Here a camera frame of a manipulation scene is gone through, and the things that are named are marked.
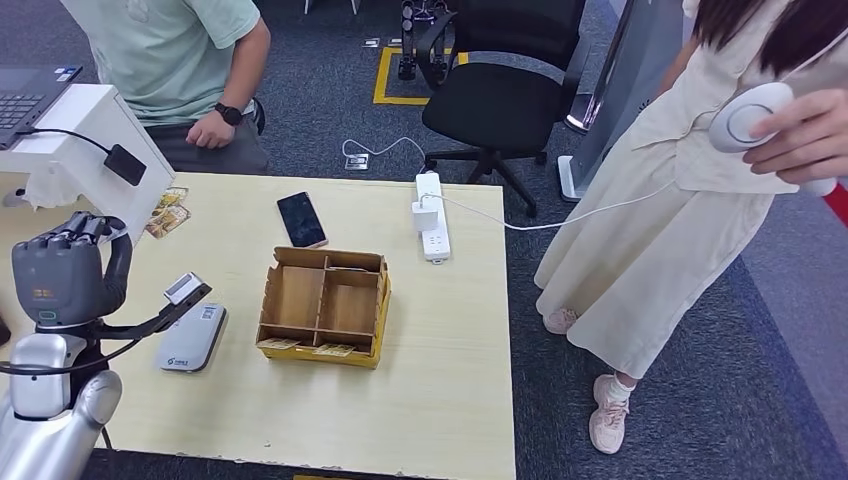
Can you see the white power strip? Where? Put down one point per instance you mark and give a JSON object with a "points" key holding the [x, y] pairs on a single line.
{"points": [[436, 245]]}

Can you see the person's left forearm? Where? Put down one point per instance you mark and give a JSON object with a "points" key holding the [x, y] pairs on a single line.
{"points": [[250, 73]]}

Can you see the grey kiosk stand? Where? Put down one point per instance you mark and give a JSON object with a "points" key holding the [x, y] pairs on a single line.
{"points": [[636, 79]]}

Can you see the red floor tape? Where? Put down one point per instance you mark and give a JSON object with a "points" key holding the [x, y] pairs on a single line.
{"points": [[839, 205]]}

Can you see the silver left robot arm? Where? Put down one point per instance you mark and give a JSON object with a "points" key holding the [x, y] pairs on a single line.
{"points": [[40, 397]]}

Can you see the white crumpled cloth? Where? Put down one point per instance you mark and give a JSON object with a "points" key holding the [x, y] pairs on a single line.
{"points": [[50, 189]]}

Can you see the black smartphone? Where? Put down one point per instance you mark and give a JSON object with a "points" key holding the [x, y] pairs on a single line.
{"points": [[302, 220]]}

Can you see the black power adapter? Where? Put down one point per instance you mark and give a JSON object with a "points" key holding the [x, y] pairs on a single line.
{"points": [[126, 166]]}

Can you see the white desk riser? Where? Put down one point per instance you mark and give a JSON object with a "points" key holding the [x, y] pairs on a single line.
{"points": [[86, 126]]}

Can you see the wooden divided box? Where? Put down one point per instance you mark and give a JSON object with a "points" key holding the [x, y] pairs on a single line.
{"points": [[324, 308]]}

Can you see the black robot legs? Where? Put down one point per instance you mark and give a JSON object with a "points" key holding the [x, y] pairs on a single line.
{"points": [[407, 40]]}

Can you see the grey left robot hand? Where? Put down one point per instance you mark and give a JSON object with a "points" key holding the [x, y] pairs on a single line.
{"points": [[60, 285]]}

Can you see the black office chair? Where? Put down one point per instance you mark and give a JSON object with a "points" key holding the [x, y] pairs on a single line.
{"points": [[490, 99]]}

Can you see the yellow floor tape square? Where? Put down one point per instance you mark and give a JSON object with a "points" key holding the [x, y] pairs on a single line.
{"points": [[381, 79], [321, 478]]}

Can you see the white handheld controller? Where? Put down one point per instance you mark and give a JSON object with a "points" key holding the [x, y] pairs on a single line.
{"points": [[735, 122]]}

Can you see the small black object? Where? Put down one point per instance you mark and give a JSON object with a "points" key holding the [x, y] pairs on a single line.
{"points": [[4, 331]]}

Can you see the white charger plug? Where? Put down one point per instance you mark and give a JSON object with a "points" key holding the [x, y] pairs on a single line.
{"points": [[424, 216]]}

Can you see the person's right forearm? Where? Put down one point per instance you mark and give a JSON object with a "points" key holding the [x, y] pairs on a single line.
{"points": [[676, 66]]}

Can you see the small grey gadget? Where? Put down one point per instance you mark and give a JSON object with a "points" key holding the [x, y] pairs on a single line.
{"points": [[13, 199]]}

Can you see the person's left hand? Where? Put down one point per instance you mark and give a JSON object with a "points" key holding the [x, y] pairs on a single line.
{"points": [[210, 132], [808, 139]]}

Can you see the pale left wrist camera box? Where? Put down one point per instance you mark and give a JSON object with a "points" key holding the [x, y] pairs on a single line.
{"points": [[183, 288]]}

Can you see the person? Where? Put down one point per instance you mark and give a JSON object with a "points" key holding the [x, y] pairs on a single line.
{"points": [[649, 265], [159, 60]]}

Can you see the metal floor socket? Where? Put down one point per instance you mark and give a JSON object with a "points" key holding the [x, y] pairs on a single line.
{"points": [[356, 162]]}

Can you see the dark laptop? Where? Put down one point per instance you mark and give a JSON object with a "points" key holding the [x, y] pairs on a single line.
{"points": [[26, 99]]}

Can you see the black camera bracket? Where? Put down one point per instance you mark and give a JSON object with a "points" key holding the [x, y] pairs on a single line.
{"points": [[156, 324]]}

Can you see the grey card reader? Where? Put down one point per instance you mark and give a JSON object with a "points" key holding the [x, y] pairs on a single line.
{"points": [[192, 338]]}

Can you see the black wristwatch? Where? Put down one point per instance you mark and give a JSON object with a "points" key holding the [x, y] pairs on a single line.
{"points": [[229, 114]]}

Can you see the small floor plate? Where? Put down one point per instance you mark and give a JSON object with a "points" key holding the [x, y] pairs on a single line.
{"points": [[395, 42], [371, 42]]}

